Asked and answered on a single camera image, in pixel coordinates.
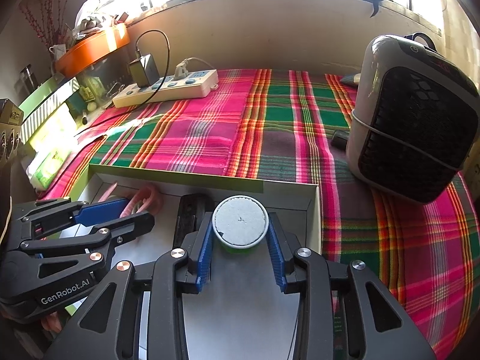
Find pink clip with green pad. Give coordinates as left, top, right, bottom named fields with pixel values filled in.
left=120, top=184, right=164, bottom=218

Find black clear lighter device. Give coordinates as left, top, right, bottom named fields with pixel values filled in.
left=172, top=193, right=213, bottom=249

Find green white spool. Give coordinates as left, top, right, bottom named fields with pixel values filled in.
left=211, top=195, right=269, bottom=254

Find pink clip plain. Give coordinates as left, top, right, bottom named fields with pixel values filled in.
left=98, top=183, right=118, bottom=203

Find green tissue pack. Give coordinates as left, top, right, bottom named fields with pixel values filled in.
left=26, top=146, right=72, bottom=192

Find yellow green box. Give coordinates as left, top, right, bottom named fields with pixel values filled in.
left=28, top=103, right=77, bottom=153

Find green white striped box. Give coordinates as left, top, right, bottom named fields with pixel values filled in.
left=19, top=76, right=80, bottom=144

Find green white cardboard box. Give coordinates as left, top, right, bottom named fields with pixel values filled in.
left=66, top=165, right=320, bottom=359

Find orange tray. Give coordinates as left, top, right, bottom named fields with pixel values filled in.
left=55, top=23, right=130, bottom=79

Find black charger adapter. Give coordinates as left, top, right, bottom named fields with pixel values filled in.
left=129, top=49, right=160, bottom=88

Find beige power strip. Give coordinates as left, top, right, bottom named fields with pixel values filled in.
left=112, top=70, right=219, bottom=108

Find white plug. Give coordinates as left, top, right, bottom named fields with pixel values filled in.
left=173, top=57, right=214, bottom=80

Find red berry branches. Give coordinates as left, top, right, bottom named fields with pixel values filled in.
left=19, top=0, right=68, bottom=48

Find plaid pink green cloth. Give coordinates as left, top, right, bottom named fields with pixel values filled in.
left=46, top=69, right=479, bottom=359

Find small grey black heater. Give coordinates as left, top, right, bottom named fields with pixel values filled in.
left=346, top=35, right=479, bottom=204

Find black charger cable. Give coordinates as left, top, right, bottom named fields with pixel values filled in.
left=76, top=28, right=172, bottom=136

